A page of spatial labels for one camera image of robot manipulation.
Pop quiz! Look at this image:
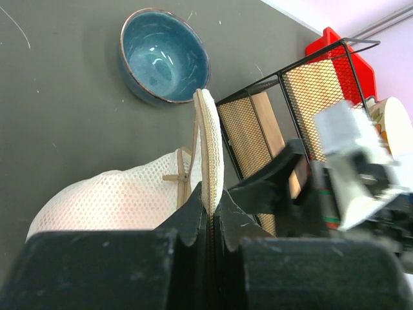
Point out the white ceramic bowl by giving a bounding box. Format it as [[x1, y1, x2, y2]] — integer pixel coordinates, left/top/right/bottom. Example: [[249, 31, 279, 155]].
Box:
[[366, 96, 412, 156]]

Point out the red plastic tray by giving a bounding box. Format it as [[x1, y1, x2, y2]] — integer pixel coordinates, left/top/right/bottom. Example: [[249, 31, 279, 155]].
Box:
[[310, 45, 378, 104]]

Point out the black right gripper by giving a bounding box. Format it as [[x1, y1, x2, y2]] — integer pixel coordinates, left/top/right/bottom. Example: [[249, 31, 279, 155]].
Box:
[[228, 138, 412, 258]]

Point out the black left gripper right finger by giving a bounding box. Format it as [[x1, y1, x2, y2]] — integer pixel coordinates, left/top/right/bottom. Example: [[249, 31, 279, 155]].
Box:
[[215, 191, 412, 309]]

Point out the blue ceramic bowl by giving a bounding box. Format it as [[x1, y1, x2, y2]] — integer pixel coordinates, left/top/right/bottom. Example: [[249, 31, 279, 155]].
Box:
[[118, 8, 211, 105]]

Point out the black wire wooden shelf rack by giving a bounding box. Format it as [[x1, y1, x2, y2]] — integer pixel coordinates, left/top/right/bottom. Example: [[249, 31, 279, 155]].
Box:
[[215, 37, 381, 236]]

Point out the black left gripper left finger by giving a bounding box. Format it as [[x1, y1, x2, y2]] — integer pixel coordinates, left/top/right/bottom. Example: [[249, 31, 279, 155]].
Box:
[[1, 187, 207, 309]]

